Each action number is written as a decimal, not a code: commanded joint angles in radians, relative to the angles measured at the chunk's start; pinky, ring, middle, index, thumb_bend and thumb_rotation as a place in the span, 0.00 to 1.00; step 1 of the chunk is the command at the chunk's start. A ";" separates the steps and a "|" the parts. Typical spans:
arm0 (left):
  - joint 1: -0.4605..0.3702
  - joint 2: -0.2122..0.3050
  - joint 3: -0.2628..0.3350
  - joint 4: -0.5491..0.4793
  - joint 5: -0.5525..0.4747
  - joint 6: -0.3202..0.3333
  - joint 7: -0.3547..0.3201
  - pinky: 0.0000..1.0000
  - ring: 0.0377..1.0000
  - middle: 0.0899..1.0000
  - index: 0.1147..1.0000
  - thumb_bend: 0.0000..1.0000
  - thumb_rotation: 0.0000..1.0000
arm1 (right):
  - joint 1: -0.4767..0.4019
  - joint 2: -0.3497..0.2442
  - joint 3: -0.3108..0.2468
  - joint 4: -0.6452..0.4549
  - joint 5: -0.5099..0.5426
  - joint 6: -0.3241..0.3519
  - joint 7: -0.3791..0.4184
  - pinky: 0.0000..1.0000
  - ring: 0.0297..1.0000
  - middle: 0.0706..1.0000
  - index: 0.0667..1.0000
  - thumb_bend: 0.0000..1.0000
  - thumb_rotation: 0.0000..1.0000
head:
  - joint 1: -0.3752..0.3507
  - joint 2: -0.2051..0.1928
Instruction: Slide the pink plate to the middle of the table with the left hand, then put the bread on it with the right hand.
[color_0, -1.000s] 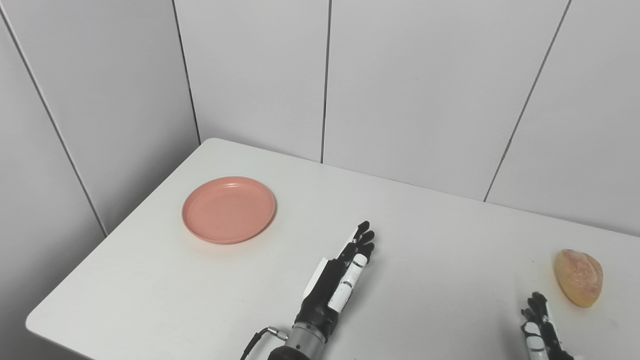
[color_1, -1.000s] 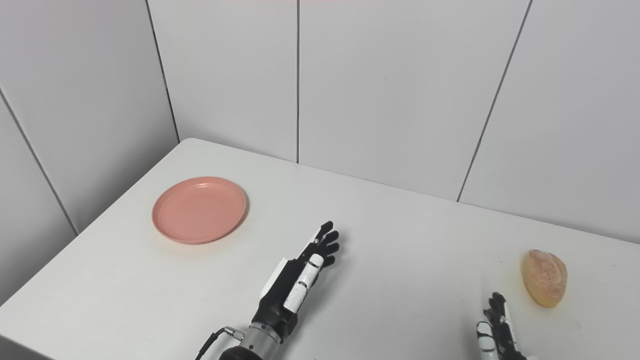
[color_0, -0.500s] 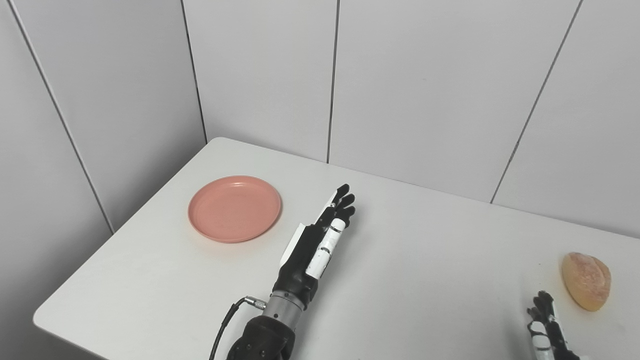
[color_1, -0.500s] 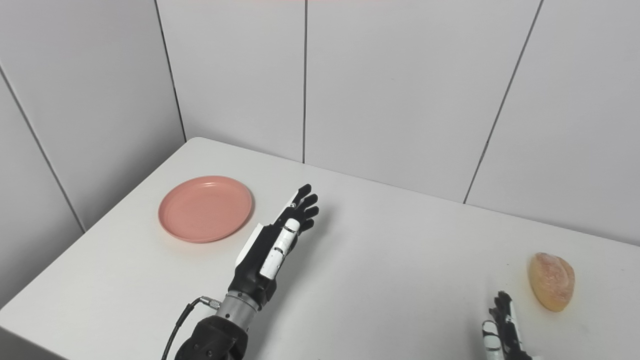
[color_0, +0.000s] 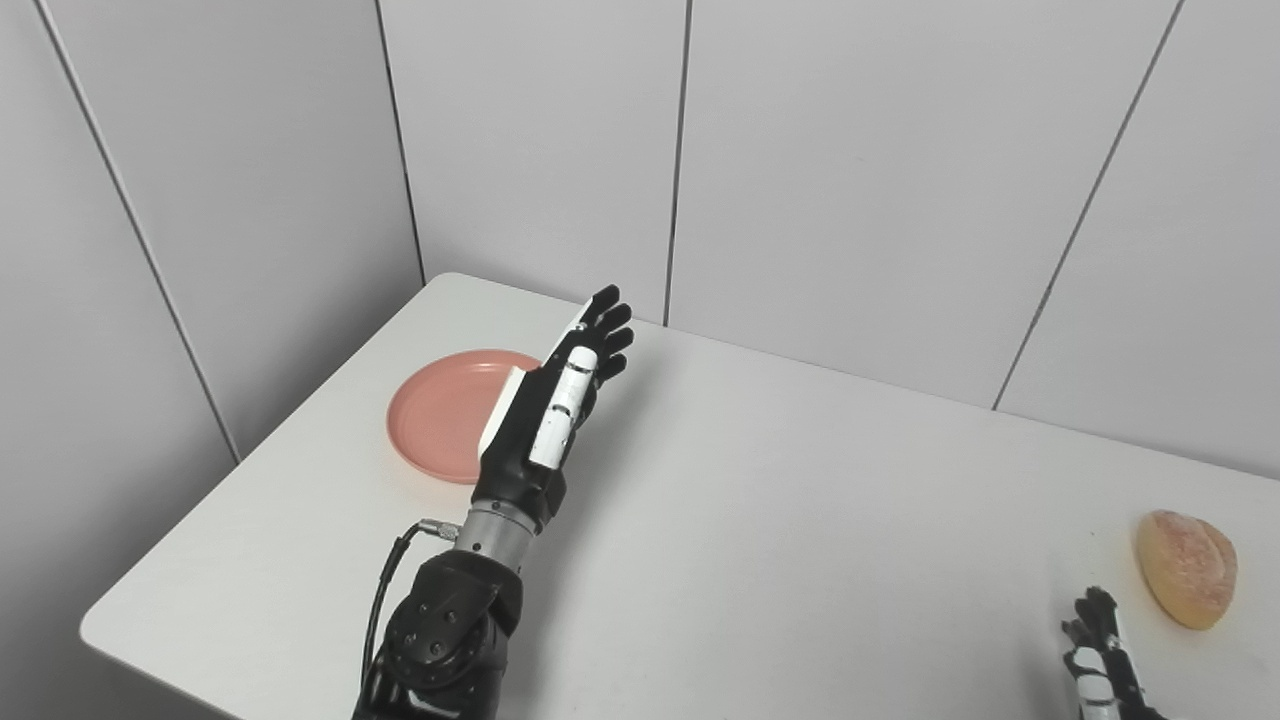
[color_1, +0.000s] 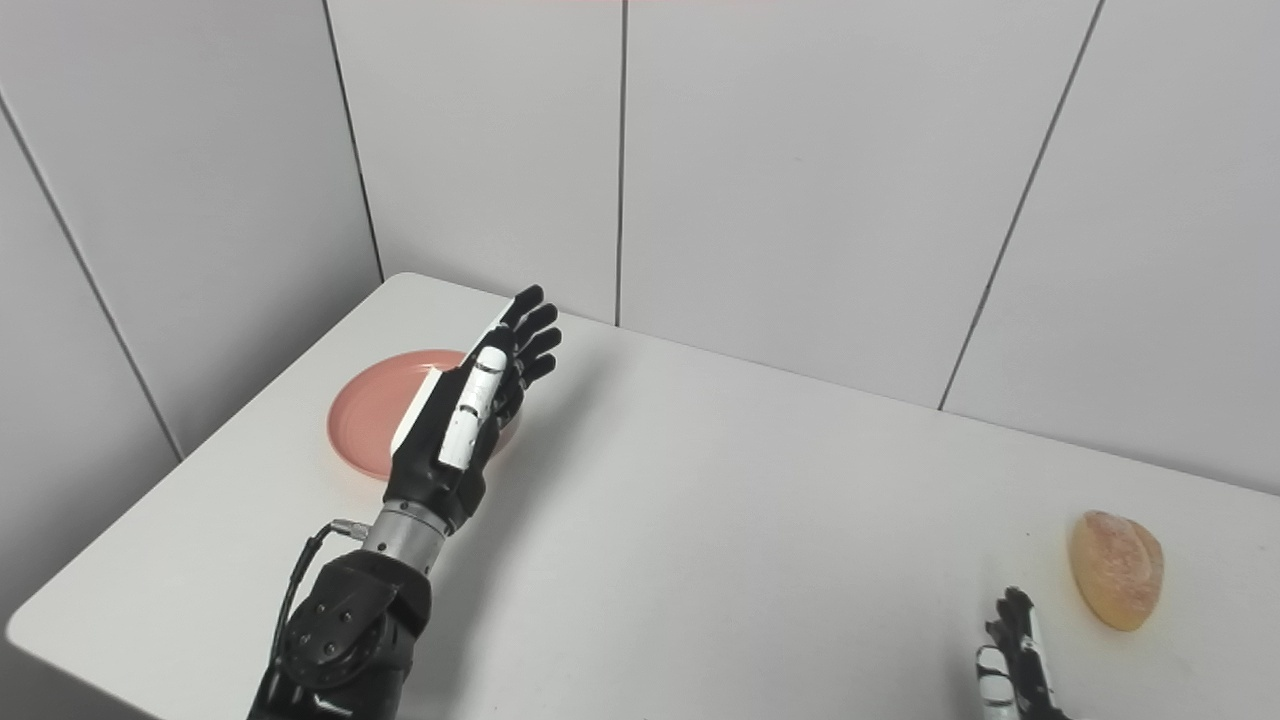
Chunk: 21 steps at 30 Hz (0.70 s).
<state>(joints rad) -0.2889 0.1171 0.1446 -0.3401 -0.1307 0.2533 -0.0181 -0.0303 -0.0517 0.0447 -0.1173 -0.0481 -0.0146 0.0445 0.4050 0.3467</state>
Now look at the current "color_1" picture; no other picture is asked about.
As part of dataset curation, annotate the pink round plate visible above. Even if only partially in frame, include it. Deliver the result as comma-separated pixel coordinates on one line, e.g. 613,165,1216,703
327,349,521,482

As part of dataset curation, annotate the golden brown bread roll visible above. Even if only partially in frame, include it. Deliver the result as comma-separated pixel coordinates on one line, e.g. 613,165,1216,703
1068,510,1166,632

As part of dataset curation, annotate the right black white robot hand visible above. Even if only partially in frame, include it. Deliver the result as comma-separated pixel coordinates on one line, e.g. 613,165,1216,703
975,587,1071,720

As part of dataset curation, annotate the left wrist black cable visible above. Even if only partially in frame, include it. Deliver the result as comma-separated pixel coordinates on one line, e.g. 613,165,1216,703
270,518,371,691

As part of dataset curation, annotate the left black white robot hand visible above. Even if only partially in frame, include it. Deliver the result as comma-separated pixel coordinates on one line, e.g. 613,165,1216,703
383,285,563,536

